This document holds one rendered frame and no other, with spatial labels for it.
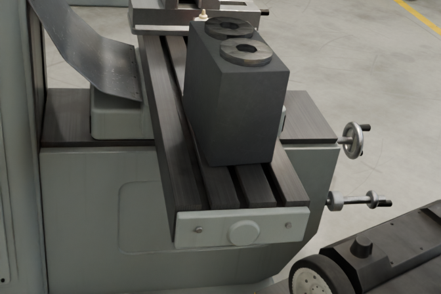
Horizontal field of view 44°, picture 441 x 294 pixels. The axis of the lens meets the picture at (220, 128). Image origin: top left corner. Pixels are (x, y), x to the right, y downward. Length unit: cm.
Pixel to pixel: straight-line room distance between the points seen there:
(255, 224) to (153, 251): 75
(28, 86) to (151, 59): 29
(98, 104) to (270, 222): 60
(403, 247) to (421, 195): 130
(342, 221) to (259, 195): 152
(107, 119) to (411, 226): 83
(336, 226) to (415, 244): 93
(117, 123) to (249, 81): 53
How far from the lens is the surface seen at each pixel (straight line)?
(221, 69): 87
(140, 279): 168
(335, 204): 162
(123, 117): 133
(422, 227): 155
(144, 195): 147
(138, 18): 144
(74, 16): 150
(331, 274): 131
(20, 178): 136
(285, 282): 153
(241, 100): 90
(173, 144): 100
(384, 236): 147
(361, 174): 274
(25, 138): 131
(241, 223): 89
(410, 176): 285
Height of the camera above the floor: 150
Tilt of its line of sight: 32 degrees down
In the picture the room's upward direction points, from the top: 8 degrees clockwise
